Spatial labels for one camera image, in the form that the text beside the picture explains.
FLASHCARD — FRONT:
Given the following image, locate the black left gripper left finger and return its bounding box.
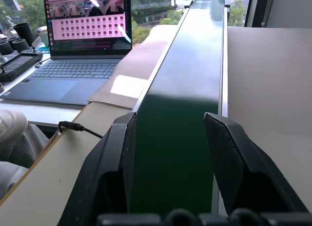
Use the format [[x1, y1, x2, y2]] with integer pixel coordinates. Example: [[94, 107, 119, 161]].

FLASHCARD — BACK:
[[58, 112, 137, 226]]

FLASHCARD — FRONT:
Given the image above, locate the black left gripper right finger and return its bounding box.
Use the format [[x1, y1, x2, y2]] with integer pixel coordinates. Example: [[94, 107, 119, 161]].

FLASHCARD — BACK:
[[203, 112, 310, 217]]

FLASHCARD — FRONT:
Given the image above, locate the beige wooden board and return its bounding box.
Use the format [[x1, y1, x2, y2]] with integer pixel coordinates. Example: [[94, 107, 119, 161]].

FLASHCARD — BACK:
[[0, 101, 133, 226]]

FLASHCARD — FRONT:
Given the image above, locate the green conveyor belt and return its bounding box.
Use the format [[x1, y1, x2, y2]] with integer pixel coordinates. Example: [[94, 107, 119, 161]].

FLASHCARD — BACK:
[[128, 0, 231, 215]]

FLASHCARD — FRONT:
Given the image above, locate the grey cloth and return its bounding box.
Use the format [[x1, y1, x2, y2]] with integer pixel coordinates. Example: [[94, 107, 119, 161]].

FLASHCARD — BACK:
[[0, 109, 51, 202]]

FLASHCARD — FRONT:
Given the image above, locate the brown cardboard sheet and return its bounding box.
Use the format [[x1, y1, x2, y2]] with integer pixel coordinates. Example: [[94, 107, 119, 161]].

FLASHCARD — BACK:
[[87, 25, 178, 109]]

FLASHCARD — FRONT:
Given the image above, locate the grey open laptop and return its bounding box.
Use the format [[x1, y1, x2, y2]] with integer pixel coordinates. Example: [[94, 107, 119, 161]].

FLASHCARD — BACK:
[[0, 0, 133, 106]]

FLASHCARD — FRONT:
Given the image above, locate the black handheld controller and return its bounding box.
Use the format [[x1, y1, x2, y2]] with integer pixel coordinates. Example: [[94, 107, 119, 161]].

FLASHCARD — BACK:
[[0, 49, 44, 82]]

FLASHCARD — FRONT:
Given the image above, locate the short black cylinder cup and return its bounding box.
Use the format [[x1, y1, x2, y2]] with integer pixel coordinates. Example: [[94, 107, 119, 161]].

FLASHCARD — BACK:
[[0, 40, 14, 56], [12, 38, 31, 53]]

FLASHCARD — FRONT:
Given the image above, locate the tall black cylinder cup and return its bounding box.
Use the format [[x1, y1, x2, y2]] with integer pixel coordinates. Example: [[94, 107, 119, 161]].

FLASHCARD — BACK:
[[13, 22, 35, 47]]

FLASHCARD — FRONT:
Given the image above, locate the black power cable plug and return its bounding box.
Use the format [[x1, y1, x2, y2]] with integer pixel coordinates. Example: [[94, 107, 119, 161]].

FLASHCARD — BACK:
[[58, 121, 104, 139]]

